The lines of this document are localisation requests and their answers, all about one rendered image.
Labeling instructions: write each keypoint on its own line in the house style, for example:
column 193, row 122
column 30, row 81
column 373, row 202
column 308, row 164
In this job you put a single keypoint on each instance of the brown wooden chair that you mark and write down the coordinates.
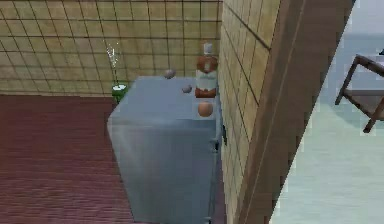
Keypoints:
column 365, row 96

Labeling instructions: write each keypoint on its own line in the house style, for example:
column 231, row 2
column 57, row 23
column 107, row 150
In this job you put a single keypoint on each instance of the wide amber liquor bottle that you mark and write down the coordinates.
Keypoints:
column 206, row 75

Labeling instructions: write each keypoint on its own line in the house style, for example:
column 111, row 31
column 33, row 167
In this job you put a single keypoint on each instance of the grey metal fridge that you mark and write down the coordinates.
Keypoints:
column 163, row 150

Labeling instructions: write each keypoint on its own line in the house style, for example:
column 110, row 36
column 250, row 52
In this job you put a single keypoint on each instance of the grey round lump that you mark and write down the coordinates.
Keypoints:
column 169, row 73
column 187, row 88

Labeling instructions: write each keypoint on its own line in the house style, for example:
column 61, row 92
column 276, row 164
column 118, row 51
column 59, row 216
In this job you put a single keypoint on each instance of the green pot house plant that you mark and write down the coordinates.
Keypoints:
column 119, row 90

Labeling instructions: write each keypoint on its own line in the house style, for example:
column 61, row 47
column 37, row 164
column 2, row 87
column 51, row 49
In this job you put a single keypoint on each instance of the orange round fruit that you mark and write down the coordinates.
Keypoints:
column 205, row 109

